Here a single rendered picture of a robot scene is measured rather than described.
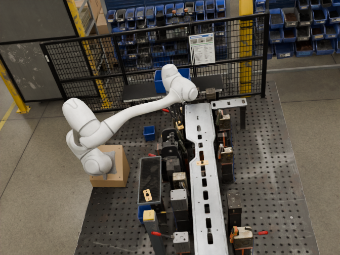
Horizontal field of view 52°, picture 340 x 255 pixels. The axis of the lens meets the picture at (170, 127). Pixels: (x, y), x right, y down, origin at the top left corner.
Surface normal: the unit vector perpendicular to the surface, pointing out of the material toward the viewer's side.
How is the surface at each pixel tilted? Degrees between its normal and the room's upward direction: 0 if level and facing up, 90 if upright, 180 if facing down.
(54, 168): 0
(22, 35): 92
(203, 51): 90
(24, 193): 0
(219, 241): 0
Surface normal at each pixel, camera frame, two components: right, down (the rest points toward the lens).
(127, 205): -0.14, -0.73
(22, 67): -0.10, 0.68
